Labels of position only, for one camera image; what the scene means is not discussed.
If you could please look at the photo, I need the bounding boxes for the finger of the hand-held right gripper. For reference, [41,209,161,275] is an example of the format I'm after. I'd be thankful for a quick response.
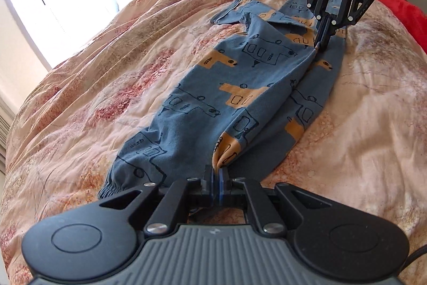
[306,0,332,49]
[322,0,372,49]

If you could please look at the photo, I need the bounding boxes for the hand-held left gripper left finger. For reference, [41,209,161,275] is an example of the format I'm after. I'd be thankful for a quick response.
[99,165,218,236]

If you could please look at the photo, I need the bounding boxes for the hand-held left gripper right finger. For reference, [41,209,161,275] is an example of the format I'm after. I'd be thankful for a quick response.
[218,168,331,234]

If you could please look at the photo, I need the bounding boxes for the blue printed pants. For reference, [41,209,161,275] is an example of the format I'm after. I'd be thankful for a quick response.
[97,0,349,200]

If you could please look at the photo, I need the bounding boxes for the red cloth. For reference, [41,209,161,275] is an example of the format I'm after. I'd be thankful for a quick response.
[370,0,427,56]

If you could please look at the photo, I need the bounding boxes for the pink floral blanket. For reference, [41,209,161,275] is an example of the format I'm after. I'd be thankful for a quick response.
[0,0,427,285]

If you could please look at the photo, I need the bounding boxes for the bright window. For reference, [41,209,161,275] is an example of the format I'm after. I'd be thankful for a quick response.
[0,0,138,69]

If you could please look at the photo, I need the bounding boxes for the black cable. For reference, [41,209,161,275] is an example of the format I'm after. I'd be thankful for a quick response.
[398,248,427,276]

